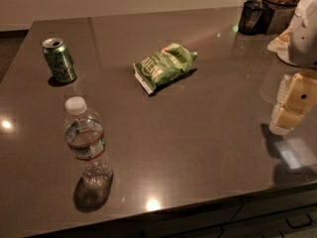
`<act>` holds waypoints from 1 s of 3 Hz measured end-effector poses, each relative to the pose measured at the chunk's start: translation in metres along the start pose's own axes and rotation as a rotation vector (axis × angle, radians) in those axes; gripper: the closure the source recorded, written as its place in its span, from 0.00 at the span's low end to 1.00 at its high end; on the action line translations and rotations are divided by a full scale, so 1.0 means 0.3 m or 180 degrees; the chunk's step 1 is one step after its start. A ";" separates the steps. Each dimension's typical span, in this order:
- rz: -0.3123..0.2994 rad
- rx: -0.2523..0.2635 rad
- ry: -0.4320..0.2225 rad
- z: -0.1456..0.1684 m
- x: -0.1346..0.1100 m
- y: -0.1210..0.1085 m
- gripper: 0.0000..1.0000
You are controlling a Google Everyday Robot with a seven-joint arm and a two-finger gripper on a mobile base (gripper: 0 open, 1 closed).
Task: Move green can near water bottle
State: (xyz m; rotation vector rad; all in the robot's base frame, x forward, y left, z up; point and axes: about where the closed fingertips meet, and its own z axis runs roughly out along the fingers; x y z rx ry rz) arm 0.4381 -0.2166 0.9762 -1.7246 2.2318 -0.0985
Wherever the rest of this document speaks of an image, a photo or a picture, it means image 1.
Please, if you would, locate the dark box under jar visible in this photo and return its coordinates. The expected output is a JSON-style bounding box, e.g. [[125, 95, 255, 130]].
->
[[258, 0, 295, 35]]

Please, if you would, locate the black mesh cup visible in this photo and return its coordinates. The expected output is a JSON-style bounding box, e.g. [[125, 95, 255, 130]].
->
[[238, 1, 264, 35]]

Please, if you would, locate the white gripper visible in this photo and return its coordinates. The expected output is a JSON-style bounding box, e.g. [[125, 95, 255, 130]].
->
[[267, 0, 317, 136]]

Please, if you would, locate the black drawer handle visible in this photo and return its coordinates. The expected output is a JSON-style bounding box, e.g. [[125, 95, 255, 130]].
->
[[285, 214, 314, 229]]

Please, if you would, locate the clear plastic water bottle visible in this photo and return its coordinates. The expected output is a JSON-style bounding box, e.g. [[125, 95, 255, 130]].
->
[[63, 96, 114, 190]]

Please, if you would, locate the green chip bag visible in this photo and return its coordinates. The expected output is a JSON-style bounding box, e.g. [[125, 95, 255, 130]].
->
[[133, 43, 198, 95]]

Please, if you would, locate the green soda can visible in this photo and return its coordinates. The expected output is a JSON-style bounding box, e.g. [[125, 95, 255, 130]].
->
[[43, 38, 77, 84]]

